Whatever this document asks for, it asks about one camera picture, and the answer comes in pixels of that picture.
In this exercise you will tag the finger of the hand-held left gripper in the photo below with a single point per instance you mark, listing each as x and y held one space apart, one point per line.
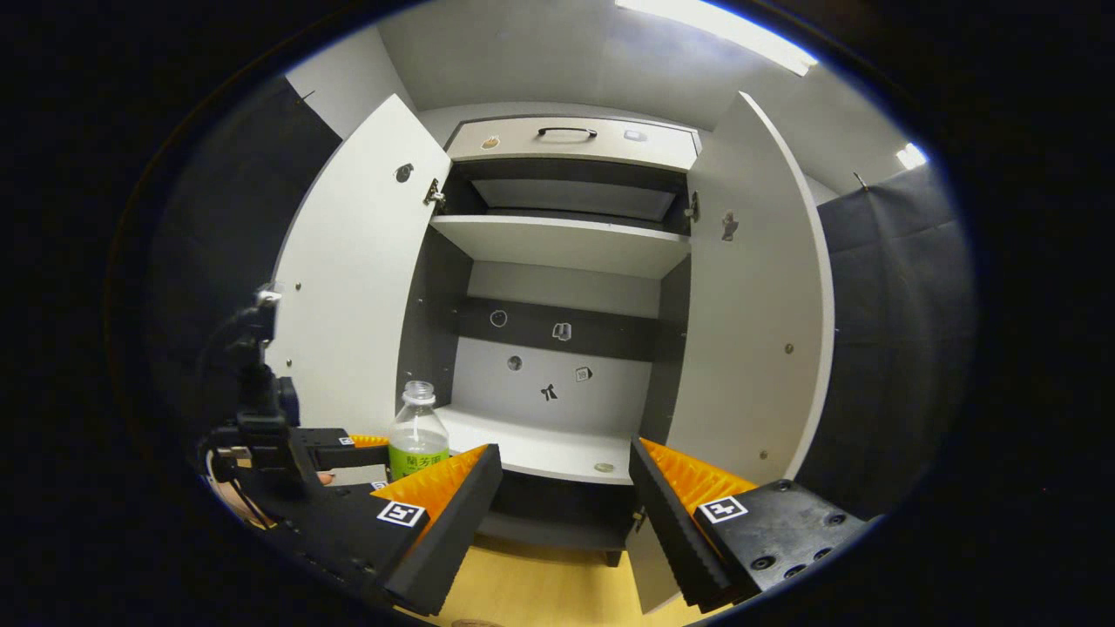
327 447
380 485

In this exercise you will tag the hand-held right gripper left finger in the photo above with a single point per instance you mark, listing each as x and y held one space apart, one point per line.
435 540

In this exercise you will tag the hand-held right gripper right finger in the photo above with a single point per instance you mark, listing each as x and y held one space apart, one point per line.
684 540

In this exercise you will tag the clear bottle green label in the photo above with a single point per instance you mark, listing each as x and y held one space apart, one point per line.
418 431

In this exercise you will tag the white cabinet door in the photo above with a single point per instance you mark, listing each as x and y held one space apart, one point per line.
348 287
749 305

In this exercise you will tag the white and grey cabinet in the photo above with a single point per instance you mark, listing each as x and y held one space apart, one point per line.
557 287

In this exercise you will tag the metal door hinge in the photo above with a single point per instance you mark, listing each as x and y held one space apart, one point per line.
692 206
434 195

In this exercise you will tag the white cabinet shelf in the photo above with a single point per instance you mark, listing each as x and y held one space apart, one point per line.
566 244

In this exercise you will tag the white cabinet drawer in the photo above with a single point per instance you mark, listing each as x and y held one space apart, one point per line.
523 152

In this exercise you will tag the black backdrop cloth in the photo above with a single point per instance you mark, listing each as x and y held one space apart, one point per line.
226 218
897 348

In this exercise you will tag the small ceiling light panel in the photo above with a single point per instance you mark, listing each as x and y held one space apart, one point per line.
911 156

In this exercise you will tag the long ceiling light panel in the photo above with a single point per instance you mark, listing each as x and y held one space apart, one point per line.
723 30

